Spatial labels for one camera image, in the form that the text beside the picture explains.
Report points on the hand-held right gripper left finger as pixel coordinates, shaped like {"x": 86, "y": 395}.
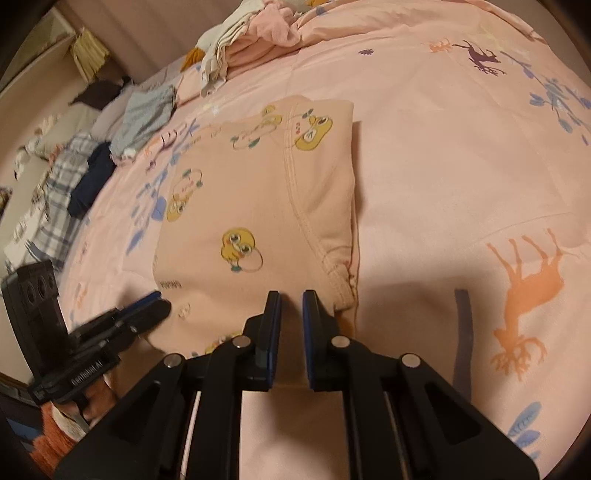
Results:
{"x": 276, "y": 332}

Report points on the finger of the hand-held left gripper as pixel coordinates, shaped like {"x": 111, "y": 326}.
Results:
{"x": 154, "y": 316}
{"x": 141, "y": 304}

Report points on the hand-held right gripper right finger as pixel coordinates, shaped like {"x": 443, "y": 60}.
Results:
{"x": 308, "y": 332}

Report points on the pink duck print garment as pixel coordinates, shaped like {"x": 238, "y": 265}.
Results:
{"x": 258, "y": 207}

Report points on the plaid cloth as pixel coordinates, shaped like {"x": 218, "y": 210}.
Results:
{"x": 64, "y": 194}

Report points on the navy garment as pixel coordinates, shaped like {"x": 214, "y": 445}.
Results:
{"x": 92, "y": 180}

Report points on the beige pillow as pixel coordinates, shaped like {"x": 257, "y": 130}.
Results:
{"x": 69, "y": 124}

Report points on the grey sheet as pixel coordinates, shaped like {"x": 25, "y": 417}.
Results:
{"x": 108, "y": 122}

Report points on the grey-blue garment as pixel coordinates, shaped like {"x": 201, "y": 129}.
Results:
{"x": 143, "y": 110}

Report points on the dark brown cloth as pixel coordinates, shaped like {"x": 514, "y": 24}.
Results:
{"x": 99, "y": 94}

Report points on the pink printed blanket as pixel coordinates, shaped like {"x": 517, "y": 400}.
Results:
{"x": 438, "y": 161}

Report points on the white shelf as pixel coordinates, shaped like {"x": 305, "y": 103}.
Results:
{"x": 46, "y": 50}

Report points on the mustard cloth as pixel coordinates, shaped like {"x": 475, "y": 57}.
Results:
{"x": 191, "y": 57}

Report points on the cream cloth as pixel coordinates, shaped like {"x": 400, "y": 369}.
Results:
{"x": 214, "y": 60}

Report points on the pink upholstered headboard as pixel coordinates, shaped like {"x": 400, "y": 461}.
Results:
{"x": 147, "y": 46}

